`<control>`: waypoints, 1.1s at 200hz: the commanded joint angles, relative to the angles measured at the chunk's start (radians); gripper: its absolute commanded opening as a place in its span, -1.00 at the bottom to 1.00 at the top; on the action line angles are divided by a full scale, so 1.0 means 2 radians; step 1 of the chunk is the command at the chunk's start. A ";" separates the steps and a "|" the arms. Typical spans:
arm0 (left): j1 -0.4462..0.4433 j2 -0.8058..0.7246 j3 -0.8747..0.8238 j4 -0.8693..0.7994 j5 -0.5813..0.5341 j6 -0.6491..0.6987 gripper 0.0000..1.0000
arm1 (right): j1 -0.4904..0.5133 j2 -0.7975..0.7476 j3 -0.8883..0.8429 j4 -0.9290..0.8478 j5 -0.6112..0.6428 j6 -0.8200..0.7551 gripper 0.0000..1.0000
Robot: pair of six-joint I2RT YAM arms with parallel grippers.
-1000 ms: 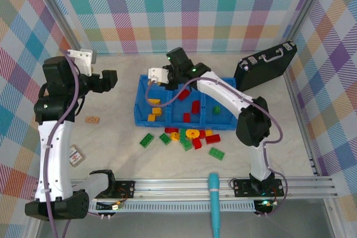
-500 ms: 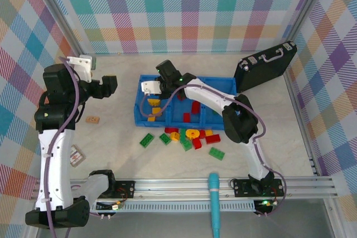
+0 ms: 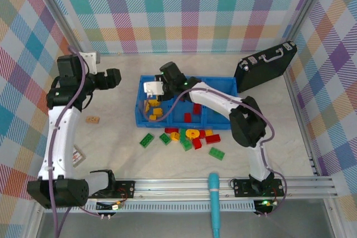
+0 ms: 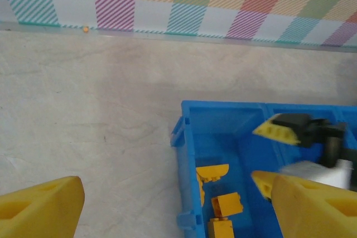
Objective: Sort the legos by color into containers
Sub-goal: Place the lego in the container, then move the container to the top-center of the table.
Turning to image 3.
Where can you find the yellow curved lego brick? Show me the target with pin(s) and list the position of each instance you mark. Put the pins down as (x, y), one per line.
(152, 102)

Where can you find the blue three-compartment bin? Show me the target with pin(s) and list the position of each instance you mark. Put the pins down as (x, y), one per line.
(178, 115)

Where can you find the green lego plate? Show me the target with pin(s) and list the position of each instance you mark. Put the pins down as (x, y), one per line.
(147, 140)
(165, 138)

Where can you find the green lego brick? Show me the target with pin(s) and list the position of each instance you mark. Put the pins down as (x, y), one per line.
(183, 135)
(217, 153)
(186, 145)

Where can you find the yellow round lego brick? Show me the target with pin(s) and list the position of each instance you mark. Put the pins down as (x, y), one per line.
(192, 133)

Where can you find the small red lego brick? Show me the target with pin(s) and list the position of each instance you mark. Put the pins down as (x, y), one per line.
(202, 133)

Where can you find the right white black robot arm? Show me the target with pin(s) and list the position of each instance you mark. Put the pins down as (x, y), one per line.
(217, 101)

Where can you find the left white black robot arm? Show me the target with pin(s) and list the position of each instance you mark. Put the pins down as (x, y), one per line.
(60, 143)

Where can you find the small tan wooden block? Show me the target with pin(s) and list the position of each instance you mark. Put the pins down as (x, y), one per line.
(92, 120)

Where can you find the small printed card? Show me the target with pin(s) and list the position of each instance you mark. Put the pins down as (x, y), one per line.
(78, 156)

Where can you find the black briefcase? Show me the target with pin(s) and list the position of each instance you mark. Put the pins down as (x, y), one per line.
(267, 68)

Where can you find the gold connector plug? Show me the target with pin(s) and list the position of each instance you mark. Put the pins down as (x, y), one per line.
(117, 206)

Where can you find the teal marker pen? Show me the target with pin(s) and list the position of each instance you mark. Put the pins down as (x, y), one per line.
(214, 204)

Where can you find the green lit circuit board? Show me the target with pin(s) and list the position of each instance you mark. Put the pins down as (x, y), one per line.
(265, 203)

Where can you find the aluminium frame post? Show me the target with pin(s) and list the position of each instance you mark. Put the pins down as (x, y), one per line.
(62, 15)
(308, 4)

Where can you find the aluminium mounting rail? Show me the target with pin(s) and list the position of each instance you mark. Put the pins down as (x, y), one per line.
(178, 189)

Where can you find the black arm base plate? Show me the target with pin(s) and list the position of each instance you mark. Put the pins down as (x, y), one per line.
(242, 188)
(127, 189)

